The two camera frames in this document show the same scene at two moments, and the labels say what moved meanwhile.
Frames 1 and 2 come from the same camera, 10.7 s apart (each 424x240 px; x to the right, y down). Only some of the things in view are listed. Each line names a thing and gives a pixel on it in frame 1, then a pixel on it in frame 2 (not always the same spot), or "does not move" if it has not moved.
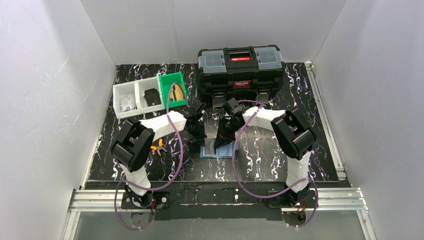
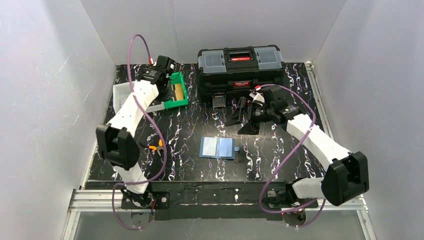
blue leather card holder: (225, 151) does not move
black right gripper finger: (224, 136) → (237, 117)
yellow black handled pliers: (160, 147) does not move
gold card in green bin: (176, 93) does not move
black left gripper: (197, 128) → (170, 88)
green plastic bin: (166, 81) does not move
